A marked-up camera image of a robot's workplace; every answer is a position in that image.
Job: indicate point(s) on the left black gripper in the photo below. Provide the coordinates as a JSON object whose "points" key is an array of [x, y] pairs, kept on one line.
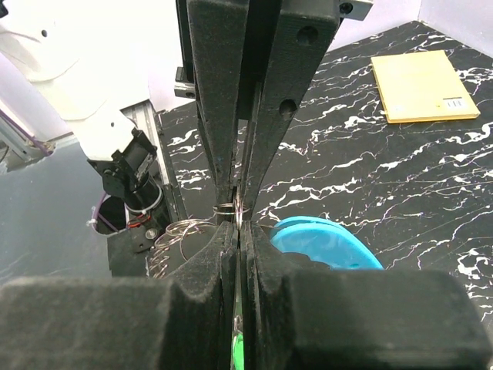
{"points": [[212, 37]]}

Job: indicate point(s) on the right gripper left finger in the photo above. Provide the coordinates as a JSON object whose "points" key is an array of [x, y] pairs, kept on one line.
{"points": [[183, 321]]}

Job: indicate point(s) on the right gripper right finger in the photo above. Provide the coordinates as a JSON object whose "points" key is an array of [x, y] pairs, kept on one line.
{"points": [[300, 314]]}

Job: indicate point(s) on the blue organizer handle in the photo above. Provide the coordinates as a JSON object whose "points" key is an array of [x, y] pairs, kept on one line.
{"points": [[323, 241]]}

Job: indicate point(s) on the metal key organizer with rings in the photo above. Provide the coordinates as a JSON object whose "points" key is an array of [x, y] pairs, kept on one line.
{"points": [[183, 239]]}

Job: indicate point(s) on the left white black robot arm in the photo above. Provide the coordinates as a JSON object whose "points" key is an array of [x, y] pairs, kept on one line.
{"points": [[247, 65]]}

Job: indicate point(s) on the green tagged key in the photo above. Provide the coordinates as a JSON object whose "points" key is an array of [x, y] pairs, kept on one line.
{"points": [[237, 353]]}

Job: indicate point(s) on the yellow notepad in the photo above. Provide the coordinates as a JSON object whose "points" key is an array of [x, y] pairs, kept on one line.
{"points": [[421, 87]]}

